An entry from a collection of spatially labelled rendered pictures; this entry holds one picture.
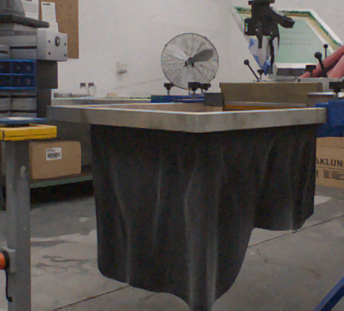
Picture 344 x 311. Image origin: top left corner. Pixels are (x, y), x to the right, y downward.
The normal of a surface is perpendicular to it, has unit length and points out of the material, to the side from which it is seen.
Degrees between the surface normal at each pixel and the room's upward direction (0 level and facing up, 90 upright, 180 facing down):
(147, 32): 90
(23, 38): 90
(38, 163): 90
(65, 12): 90
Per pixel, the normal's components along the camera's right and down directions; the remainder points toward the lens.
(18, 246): 0.73, 0.04
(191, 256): -0.89, 0.01
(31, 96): -0.20, 0.05
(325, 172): -0.67, 0.04
